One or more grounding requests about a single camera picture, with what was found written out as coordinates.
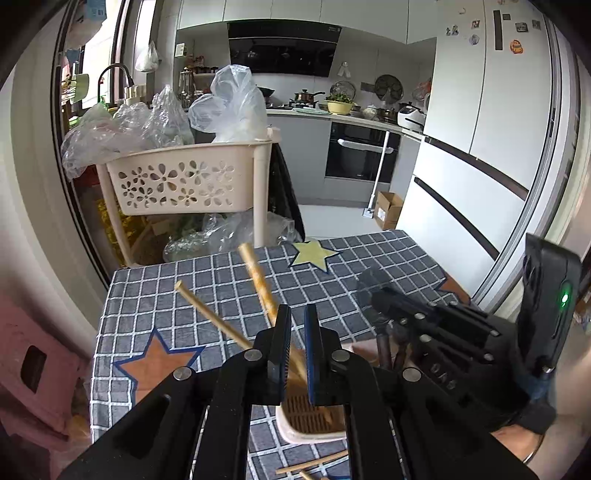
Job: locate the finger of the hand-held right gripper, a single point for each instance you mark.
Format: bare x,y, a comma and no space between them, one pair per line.
452,344
438,314

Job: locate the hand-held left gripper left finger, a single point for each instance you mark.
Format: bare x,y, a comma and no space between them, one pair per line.
281,353

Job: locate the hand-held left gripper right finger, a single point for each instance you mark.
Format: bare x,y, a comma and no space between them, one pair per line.
311,355

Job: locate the thick bamboo chopstick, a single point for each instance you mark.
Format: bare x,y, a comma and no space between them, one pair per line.
258,281

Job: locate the thin bamboo chopstick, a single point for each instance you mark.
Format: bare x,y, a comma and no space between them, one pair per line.
212,316
306,475
318,461

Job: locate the beige plastic utensil holder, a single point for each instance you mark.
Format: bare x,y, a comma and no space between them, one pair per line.
288,431

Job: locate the person's right forearm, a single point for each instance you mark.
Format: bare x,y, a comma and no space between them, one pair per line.
512,443

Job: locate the grey checkered star tablecloth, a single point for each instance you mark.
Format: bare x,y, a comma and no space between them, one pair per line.
207,286

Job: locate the small cardboard box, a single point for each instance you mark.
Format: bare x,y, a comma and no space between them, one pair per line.
387,212

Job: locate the clear plastic bag under basket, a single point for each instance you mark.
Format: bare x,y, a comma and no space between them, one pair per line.
231,230

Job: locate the white stick mop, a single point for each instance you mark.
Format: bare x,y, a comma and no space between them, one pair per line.
378,170

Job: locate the black hanging bag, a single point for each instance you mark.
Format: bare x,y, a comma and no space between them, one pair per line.
284,194

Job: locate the white refrigerator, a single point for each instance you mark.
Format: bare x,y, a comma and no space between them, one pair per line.
489,129

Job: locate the black built-in oven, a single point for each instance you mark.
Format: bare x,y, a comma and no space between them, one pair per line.
360,152

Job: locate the white rice cooker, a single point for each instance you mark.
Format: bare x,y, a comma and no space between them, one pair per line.
411,117

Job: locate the grey kitchen counter cabinet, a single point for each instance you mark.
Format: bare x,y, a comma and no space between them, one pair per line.
300,152

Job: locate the metal pot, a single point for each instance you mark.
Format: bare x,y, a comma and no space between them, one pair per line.
381,113

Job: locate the beige plastic basket rack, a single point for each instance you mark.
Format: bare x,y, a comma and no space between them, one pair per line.
184,157

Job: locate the yellow bowl with greens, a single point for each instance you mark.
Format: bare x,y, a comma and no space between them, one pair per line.
339,107

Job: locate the round dark steamer plate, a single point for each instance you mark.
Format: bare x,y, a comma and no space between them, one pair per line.
388,86

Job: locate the round metal strainer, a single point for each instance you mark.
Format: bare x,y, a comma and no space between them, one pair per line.
342,88

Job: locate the large clear plastic bag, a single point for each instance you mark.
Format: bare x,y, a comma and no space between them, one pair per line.
235,106

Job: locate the group of fridge magnets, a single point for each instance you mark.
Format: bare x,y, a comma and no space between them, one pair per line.
516,46

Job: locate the brown cooking pot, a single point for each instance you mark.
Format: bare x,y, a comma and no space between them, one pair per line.
305,97

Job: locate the pink plastic stool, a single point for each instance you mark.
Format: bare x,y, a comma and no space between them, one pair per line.
27,332

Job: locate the black wok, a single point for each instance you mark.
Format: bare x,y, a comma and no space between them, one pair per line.
266,91

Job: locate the crumpled clear plastic bags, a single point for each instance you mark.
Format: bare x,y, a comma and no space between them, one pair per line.
124,129

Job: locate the black range hood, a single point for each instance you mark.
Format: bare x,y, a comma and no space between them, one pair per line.
281,50

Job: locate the white hanging plastic bag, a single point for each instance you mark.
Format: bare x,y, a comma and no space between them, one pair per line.
147,57

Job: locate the black curved faucet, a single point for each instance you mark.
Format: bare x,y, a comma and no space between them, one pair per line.
117,69

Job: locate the white upper cabinets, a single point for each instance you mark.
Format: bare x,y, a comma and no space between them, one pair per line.
295,14

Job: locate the white wall outlet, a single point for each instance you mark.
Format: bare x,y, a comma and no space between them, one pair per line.
180,50

